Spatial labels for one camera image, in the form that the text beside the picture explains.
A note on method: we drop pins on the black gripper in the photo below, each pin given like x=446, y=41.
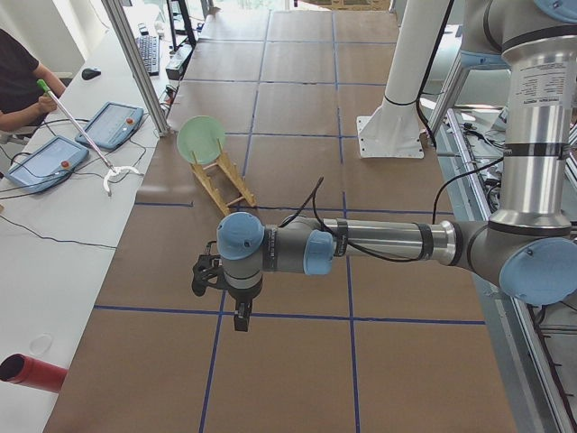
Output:
x=242, y=296

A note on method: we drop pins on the light green plate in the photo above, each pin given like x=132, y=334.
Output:
x=201, y=140

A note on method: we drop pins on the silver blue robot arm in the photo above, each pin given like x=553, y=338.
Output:
x=537, y=39

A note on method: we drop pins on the wooden plate rack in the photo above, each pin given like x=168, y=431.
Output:
x=222, y=181

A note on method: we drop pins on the brown paper table cover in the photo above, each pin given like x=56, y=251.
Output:
x=369, y=347

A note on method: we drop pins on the clear plastic lid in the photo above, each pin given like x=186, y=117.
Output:
x=41, y=344

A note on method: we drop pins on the far teach pendant tablet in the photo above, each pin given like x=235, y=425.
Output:
x=113, y=124

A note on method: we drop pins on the teach pendant tablet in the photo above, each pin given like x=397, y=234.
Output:
x=48, y=166
x=113, y=124

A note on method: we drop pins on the red cylinder bottle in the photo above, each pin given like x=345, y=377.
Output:
x=33, y=373

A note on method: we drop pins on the near teach pendant tablet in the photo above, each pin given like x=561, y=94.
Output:
x=48, y=166

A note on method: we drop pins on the black keyboard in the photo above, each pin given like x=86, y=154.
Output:
x=149, y=49

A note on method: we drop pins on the black computer mouse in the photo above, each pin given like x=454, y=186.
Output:
x=90, y=73

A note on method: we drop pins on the long grabber stick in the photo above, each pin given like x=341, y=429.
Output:
x=113, y=171

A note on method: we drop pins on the person in black shirt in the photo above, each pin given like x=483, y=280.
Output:
x=23, y=103

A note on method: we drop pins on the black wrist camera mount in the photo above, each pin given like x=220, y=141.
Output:
x=208, y=272

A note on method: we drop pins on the aluminium side frame rail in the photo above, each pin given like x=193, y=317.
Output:
x=535, y=278

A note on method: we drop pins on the aluminium frame post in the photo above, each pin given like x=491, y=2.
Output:
x=124, y=33

